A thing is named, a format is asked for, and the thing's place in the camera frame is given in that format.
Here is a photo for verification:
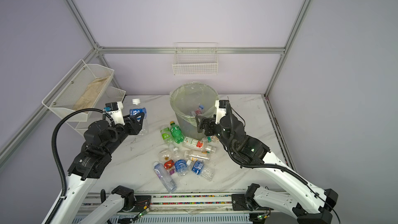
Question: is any blue label crushed bottle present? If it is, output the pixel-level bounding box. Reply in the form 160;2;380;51
190;161;215;181

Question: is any upper white mesh shelf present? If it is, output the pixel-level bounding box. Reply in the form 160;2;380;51
42;60;114;119

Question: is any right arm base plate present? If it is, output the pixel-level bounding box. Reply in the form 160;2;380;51
231;194;259;211

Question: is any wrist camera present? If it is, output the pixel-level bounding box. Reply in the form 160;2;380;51
104;101;125;125
215;100;229;124

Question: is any aluminium frame back rail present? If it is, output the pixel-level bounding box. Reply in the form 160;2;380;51
97;47;286;55

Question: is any white mesh shelf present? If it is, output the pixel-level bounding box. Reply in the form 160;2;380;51
67;86;125;136
42;60;114;119

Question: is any white wire wall basket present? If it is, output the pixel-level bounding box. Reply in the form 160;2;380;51
172;42;219;76

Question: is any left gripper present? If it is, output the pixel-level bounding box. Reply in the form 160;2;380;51
103;112;144;157

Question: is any blue label round bottle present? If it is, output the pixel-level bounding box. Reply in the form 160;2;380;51
173;147;189;176

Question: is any aluminium front rail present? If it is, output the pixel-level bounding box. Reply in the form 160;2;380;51
60;190;318;216

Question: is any purple label clear bottle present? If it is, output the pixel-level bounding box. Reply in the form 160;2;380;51
153;162;177;194

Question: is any small green label bottle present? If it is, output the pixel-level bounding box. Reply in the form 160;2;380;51
160;125;174;145

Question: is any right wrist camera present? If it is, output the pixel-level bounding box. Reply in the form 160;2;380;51
215;100;229;124

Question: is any clear bottle orange cap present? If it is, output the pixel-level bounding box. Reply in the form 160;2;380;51
184;150;210;163

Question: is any lower white mesh shelf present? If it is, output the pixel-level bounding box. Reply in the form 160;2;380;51
67;86;125;136

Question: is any green plastic bin liner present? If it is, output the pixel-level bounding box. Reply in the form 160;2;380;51
169;81;220;130

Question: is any white red label bottle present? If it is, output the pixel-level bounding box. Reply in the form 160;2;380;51
182;137;204;151

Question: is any green soda bottle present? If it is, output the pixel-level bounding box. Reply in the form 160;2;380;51
170;121;185;144

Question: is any beige cloth in shelf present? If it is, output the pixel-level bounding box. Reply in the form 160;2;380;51
73;76;109;111

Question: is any red cap water bottle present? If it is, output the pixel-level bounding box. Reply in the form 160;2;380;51
190;108;202;116

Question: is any red label small bottle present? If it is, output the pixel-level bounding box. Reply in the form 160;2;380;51
158;149;176;175

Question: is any grey mesh waste bin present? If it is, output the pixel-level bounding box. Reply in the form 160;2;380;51
169;82;219;141

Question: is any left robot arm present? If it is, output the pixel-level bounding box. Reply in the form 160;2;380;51
44;108;145;224

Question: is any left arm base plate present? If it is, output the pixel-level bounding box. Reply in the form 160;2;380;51
118;195;152;213

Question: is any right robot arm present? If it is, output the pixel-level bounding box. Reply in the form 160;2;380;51
195;100;339;224

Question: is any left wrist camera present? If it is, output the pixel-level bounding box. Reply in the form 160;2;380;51
104;101;125;125

